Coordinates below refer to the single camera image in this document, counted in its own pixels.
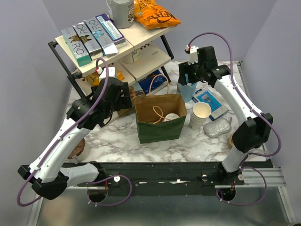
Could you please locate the black frame beige shelf rack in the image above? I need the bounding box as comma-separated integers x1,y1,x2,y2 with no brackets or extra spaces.
48,22,174,97

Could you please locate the stack of white paper cups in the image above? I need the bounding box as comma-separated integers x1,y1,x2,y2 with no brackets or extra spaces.
190,102,212,130

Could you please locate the orange chips bag top shelf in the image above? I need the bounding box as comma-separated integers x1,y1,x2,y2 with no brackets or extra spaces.
134,0,181,30

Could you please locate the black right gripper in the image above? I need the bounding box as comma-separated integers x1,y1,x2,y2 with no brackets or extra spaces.
178,59,206,86

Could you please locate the grey canister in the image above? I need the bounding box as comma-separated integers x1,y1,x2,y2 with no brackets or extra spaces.
106,0,135,29

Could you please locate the teal RO box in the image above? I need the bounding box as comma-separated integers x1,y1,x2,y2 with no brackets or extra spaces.
61,27,91,66

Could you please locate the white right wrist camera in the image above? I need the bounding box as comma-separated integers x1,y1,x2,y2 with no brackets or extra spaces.
185,45,198,65

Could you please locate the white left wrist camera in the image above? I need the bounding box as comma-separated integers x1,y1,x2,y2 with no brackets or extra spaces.
96,66,117,80

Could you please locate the single white stirrer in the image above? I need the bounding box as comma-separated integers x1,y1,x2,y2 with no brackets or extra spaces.
185,73,189,85

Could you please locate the green paper bag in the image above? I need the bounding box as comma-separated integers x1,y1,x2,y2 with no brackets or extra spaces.
134,74,188,144

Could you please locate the purple white box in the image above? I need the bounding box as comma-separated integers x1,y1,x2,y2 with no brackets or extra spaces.
96,14,127,49

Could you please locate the brown snack bag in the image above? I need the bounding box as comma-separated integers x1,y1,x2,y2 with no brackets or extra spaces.
117,86,146,117

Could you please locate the brown RO box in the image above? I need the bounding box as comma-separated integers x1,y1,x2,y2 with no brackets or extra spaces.
73,22,103,61

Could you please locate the brown cardboard cup carrier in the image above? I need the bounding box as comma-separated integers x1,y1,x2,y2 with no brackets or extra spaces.
227,136,233,149

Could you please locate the light blue cup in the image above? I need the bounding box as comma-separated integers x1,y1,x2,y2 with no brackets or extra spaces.
177,83,197,103

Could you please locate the white plastic lid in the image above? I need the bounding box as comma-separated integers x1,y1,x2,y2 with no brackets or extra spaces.
163,113,180,122

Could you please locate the blue razor box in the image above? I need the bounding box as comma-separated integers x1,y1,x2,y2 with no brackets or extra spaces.
192,88,229,121

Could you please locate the yellow snack bag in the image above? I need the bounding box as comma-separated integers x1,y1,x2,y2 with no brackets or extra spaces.
85,69,125,86

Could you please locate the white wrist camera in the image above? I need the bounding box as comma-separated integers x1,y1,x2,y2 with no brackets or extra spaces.
185,45,198,65
96,66,117,80

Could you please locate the blue snack bag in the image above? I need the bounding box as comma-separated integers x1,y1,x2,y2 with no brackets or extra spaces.
138,70,166,95

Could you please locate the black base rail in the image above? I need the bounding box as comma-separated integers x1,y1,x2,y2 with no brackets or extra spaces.
61,161,275,197

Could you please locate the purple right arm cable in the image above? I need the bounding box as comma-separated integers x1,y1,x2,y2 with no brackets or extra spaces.
188,32,282,206

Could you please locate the silver glitter pouch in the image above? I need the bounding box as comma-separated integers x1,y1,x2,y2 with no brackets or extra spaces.
203,117,232,138

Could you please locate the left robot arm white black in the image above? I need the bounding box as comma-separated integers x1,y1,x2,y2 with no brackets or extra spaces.
17,77,132,200

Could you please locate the blue RO box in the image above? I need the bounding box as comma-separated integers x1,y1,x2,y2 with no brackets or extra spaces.
84,17,118,56

